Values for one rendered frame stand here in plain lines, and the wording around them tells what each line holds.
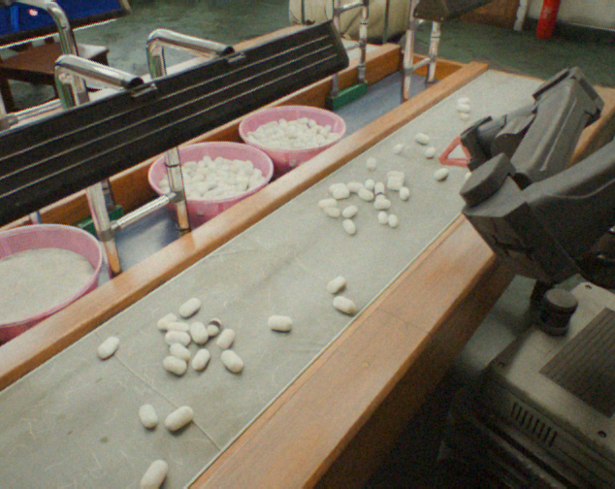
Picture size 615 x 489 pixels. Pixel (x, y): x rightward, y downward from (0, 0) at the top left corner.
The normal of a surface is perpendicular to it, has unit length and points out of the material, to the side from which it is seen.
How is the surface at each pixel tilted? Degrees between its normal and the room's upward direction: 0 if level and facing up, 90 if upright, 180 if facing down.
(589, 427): 0
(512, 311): 0
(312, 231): 0
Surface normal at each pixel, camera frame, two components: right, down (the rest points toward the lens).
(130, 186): 0.79, 0.36
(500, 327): 0.00, -0.81
